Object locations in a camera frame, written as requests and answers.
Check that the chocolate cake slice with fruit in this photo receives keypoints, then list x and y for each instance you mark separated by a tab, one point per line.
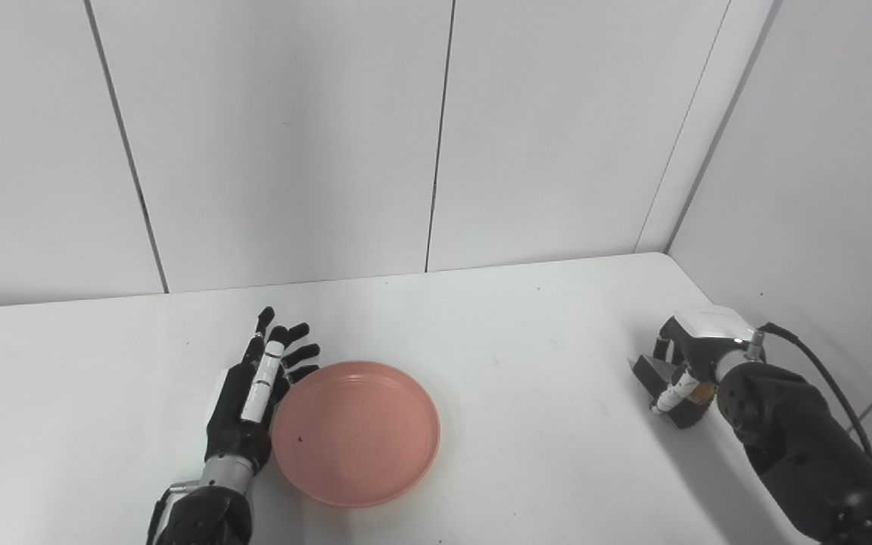
652	372

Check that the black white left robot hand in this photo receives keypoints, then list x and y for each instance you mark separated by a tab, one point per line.
235	424

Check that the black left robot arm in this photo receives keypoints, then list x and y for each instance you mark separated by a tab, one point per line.
205	515

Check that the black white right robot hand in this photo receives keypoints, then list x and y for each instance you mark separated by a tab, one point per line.
705	337

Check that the pink round plate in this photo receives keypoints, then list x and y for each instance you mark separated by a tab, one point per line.
360	435

